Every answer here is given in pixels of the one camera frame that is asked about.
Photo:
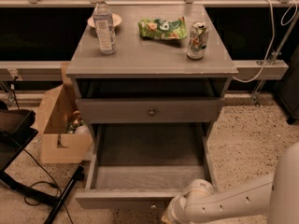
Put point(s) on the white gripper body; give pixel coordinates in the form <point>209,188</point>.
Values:
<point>176,208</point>

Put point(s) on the grey drawer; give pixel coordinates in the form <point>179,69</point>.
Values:
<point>133,110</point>
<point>144,165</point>

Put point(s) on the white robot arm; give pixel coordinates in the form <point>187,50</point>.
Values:
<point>275,194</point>

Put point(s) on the grey top drawer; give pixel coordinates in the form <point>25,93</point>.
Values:
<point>133,110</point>

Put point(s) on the grey wooden drawer cabinet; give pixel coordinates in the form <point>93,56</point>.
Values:
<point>143,68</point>

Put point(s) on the bottles inside cardboard box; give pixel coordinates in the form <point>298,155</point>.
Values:
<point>76,124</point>

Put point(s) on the open cardboard box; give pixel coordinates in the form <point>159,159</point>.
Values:
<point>56,110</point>

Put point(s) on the dark cabinet at right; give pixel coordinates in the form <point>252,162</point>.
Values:
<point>287,89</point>

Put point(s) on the black stand with legs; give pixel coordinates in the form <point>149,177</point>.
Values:
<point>16,133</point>

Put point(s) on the white green soda can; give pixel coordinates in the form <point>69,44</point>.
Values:
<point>198,39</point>

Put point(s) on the green chip bag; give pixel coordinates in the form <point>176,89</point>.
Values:
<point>160,29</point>

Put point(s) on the clear plastic water bottle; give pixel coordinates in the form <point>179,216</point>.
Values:
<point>106,36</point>

